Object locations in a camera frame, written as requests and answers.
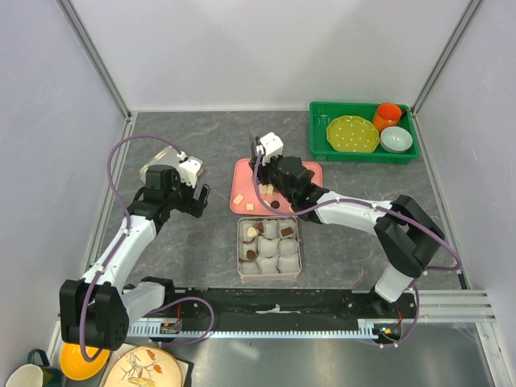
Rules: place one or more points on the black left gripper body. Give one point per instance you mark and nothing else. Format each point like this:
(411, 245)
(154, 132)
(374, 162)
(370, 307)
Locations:
(180, 197)

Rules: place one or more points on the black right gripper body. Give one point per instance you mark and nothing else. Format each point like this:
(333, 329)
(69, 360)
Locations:
(268, 173)

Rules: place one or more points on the silver tin lid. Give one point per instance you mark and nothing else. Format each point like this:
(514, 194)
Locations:
(167, 157)

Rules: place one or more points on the pink chocolate tray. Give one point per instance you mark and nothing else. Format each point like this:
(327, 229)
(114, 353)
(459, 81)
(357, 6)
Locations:
(242, 184)

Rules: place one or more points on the pink square chocolate tin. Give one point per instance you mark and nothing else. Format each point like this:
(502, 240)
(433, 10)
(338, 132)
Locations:
(278, 257)

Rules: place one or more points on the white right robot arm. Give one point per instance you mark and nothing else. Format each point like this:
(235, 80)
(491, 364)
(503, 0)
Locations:
(408, 236)

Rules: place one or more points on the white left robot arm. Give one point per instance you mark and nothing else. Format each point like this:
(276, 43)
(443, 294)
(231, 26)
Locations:
(96, 310)

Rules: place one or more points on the brown rectangular chocolate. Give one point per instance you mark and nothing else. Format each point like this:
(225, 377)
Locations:
(287, 231)

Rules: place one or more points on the white heart chocolate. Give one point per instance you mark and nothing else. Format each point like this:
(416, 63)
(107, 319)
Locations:
(252, 232)

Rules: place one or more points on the yellow-green dotted plate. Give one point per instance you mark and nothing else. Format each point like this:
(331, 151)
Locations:
(350, 133)

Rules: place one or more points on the green plastic bin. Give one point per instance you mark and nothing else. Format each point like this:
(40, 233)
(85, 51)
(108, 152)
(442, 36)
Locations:
(322, 113)

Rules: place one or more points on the pale green bowl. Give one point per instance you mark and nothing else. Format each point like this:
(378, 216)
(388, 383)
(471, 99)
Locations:
(396, 139)

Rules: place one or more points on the orange cup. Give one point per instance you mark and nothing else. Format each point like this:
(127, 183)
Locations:
(387, 114)

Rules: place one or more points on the decorated bird plate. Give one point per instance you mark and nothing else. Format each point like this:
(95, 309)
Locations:
(145, 366)

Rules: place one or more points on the yellow bowl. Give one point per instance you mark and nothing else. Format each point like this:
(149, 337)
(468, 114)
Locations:
(75, 367)

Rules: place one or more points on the dark green mug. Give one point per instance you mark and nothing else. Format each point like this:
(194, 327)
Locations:
(46, 375)

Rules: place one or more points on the white mug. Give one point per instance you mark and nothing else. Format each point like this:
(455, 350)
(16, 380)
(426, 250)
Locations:
(28, 375)

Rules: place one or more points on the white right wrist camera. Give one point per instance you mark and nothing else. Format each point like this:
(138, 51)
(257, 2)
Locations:
(268, 146)

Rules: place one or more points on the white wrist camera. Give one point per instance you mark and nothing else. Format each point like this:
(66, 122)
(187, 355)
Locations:
(268, 146)
(189, 168)

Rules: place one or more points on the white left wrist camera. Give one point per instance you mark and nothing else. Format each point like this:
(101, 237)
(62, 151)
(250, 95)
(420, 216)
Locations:
(189, 168)

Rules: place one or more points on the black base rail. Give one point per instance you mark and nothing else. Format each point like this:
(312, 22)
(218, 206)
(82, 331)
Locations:
(227, 312)

